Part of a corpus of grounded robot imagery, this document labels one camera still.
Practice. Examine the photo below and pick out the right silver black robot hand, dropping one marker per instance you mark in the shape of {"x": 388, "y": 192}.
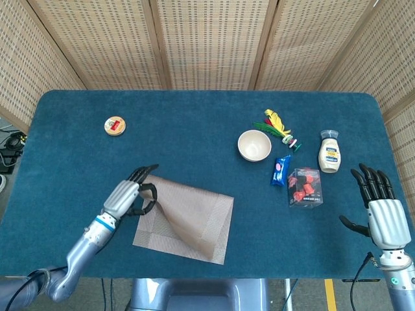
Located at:
{"x": 387, "y": 222}

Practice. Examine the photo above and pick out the white bowl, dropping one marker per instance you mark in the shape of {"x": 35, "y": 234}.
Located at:
{"x": 254, "y": 145}

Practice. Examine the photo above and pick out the clear box with red toys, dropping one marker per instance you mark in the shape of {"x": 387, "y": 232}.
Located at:
{"x": 304, "y": 188}

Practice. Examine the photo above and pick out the blue table cloth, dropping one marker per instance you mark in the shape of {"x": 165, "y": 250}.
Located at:
{"x": 194, "y": 129}

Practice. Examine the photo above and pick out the mayonnaise squeeze bottle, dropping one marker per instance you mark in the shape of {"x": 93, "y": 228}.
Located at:
{"x": 330, "y": 155}

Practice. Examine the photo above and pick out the colourful feather shuttlecock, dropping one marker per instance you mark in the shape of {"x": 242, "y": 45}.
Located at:
{"x": 276, "y": 123}

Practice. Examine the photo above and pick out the blue-grey robot torso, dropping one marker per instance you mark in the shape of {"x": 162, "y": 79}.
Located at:
{"x": 201, "y": 291}

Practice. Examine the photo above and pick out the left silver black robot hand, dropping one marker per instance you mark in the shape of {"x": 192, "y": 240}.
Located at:
{"x": 121, "y": 197}

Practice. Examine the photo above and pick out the grey woven placemat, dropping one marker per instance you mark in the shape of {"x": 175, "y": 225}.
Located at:
{"x": 194, "y": 220}

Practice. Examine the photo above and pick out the white shoe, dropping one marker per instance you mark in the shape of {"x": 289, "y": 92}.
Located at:
{"x": 2, "y": 183}

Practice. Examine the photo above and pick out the blue snack packet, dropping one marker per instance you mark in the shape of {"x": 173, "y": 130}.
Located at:
{"x": 280, "y": 170}

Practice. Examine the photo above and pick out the woven bamboo folding screen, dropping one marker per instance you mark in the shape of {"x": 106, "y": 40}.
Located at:
{"x": 210, "y": 39}

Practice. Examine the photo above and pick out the white table leg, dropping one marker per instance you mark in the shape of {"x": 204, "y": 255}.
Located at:
{"x": 288, "y": 294}

